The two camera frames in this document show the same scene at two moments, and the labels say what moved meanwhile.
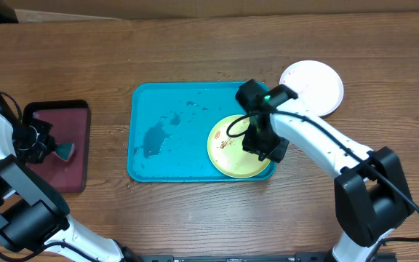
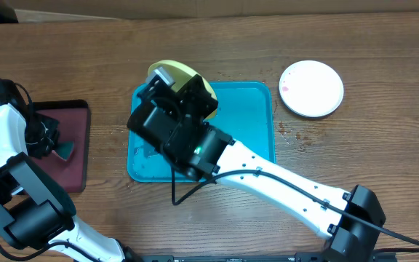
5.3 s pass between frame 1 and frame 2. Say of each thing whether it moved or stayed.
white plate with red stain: stayed
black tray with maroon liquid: stayed
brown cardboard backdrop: stayed
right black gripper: moved
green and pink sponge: stayed
